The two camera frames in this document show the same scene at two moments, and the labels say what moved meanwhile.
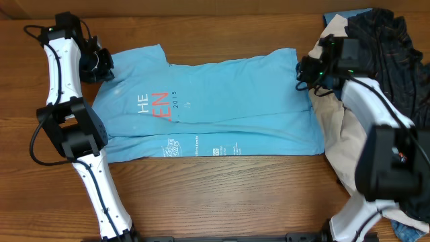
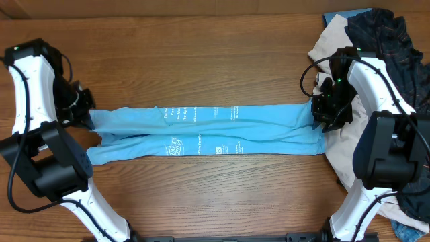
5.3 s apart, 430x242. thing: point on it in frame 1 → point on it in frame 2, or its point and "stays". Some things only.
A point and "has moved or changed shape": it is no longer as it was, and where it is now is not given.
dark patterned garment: [402, 74] stays
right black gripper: [304, 69] → [321, 116]
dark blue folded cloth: [328, 17] stays
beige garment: [345, 138] stays
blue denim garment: [406, 233] stays
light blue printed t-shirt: [252, 105] has moved or changed shape
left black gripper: [104, 73] → [83, 114]
